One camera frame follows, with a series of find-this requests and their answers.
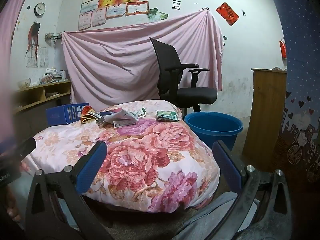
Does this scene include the floral blanket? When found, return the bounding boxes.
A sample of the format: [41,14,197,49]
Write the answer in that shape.
[19,99,221,213]

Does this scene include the red and gold wrapper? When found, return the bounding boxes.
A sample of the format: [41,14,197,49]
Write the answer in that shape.
[80,106,100,125]

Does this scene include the pink curtain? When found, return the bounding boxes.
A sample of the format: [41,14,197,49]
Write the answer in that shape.
[0,0,37,140]

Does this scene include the green packet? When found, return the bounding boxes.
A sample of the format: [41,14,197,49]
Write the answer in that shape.
[155,110,178,123]

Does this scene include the blue plastic bucket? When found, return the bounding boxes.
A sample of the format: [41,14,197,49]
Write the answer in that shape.
[184,112,244,153]

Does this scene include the blue cardboard box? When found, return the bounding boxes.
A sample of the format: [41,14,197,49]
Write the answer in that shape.
[46,102,90,128]

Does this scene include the person's left hand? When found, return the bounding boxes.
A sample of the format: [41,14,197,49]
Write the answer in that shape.
[4,187,23,224]

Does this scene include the round wall clock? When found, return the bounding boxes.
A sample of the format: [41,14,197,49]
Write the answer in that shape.
[34,2,46,17]

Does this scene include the wall calendar sheets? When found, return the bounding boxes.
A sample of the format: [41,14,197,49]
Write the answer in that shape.
[26,47,48,68]

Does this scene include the red diamond wall paper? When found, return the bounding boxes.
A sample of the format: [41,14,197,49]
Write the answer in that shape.
[215,2,240,27]

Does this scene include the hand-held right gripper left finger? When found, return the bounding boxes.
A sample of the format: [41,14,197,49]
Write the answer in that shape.
[25,140,113,240]

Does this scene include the wooden shelf desk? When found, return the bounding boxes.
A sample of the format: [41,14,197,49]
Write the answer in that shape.
[11,80,72,120]

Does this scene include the stack of books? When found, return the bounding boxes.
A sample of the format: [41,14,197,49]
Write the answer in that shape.
[39,67,68,85]

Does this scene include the wooden cabinet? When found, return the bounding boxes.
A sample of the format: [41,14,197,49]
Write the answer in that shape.
[242,68,287,172]

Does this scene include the black office chair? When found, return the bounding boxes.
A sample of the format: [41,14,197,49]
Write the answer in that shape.
[149,37,218,114]

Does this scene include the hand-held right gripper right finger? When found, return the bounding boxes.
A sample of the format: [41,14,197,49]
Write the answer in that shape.
[212,140,293,240]

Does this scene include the group of wall certificates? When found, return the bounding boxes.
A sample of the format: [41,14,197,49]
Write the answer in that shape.
[78,0,164,31]

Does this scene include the person's right leg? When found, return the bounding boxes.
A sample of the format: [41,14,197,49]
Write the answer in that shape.
[175,194,253,240]

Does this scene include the red tassel ornament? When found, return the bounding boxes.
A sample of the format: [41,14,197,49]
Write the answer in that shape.
[26,22,41,55]

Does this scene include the red hanging envelope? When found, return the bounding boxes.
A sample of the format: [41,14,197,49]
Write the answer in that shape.
[279,38,287,58]

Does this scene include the dark blue pouch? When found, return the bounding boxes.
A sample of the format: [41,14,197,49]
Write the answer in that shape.
[99,109,123,117]

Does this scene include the blue printed curtain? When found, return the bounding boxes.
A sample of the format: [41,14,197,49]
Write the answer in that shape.
[265,0,320,205]

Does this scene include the printed packet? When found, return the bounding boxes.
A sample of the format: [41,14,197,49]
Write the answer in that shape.
[113,120,137,128]

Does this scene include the pink hanging sheet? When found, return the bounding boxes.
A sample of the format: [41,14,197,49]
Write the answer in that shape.
[61,8,224,105]

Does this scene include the green wall postcards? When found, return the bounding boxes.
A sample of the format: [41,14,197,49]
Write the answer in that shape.
[147,8,169,22]

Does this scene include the wire wall rack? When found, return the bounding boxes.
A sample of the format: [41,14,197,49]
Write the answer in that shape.
[44,31,65,42]

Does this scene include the grey cloth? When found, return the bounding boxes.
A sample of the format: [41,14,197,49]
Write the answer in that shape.
[104,109,139,125]

